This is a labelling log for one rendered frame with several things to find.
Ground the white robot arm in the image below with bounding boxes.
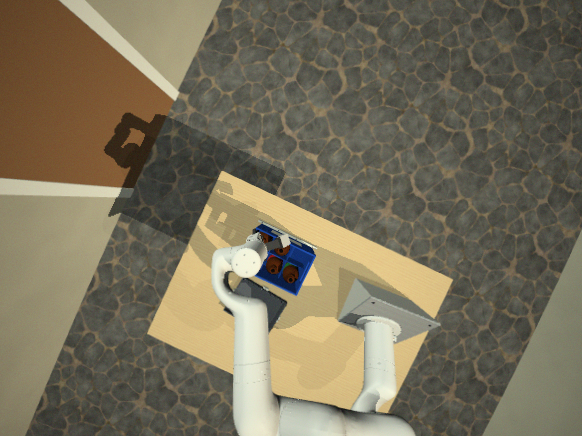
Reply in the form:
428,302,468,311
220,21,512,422
211,234,416,436

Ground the dark blue crate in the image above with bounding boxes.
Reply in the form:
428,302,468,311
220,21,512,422
254,224,313,292

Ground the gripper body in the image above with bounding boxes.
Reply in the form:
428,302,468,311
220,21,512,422
247,232,264,242

